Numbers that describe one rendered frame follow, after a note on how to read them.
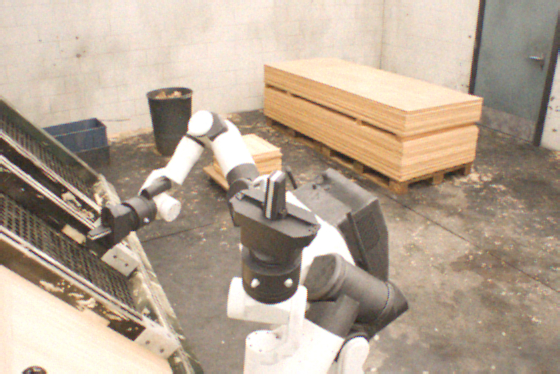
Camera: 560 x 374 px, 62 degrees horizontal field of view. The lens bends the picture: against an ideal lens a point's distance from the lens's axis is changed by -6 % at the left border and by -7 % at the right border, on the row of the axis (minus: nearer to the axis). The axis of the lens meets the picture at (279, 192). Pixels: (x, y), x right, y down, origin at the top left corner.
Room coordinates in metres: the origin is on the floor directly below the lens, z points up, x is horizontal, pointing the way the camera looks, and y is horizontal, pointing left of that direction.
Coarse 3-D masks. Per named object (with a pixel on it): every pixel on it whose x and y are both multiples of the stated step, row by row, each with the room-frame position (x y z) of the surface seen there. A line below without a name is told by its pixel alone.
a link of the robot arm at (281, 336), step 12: (300, 288) 0.64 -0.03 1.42; (300, 300) 0.62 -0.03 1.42; (300, 312) 0.61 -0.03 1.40; (288, 324) 0.60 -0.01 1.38; (300, 324) 0.60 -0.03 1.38; (252, 336) 0.65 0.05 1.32; (264, 336) 0.65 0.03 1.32; (276, 336) 0.65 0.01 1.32; (288, 336) 0.60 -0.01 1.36; (300, 336) 0.60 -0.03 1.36; (252, 348) 0.61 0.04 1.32; (264, 348) 0.62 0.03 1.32; (276, 348) 0.60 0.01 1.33; (288, 348) 0.60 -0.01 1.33; (252, 360) 0.61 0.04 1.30; (264, 360) 0.60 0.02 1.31; (276, 360) 0.60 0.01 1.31
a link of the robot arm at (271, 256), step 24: (240, 192) 0.62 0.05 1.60; (264, 192) 0.62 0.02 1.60; (240, 216) 0.58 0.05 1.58; (288, 216) 0.59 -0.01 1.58; (312, 216) 0.58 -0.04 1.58; (240, 240) 0.60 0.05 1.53; (264, 240) 0.57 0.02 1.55; (288, 240) 0.55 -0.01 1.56; (312, 240) 0.56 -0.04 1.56; (264, 264) 0.58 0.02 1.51; (288, 264) 0.56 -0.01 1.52; (264, 288) 0.57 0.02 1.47; (288, 288) 0.58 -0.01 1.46
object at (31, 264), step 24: (0, 240) 0.88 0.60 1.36; (24, 264) 0.89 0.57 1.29; (48, 264) 0.93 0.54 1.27; (48, 288) 0.91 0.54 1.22; (72, 288) 0.93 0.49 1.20; (96, 288) 1.00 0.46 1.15; (96, 312) 0.95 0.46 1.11; (120, 312) 0.98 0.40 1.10; (144, 336) 1.00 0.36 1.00; (168, 336) 1.05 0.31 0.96
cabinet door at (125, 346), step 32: (0, 288) 0.78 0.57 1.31; (32, 288) 0.87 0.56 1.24; (0, 320) 0.69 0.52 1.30; (32, 320) 0.76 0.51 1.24; (64, 320) 0.85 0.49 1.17; (0, 352) 0.60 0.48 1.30; (32, 352) 0.67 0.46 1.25; (64, 352) 0.73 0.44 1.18; (96, 352) 0.82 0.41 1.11; (128, 352) 0.92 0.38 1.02
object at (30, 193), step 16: (0, 160) 1.31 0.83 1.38; (0, 176) 1.29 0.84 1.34; (16, 176) 1.31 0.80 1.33; (16, 192) 1.31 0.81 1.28; (32, 192) 1.33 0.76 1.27; (48, 192) 1.39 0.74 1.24; (32, 208) 1.32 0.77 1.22; (48, 208) 1.35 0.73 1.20; (64, 208) 1.37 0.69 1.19; (64, 224) 1.36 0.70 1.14; (80, 224) 1.39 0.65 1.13; (96, 240) 1.41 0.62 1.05; (112, 256) 1.42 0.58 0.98; (128, 256) 1.45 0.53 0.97; (128, 272) 1.44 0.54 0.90
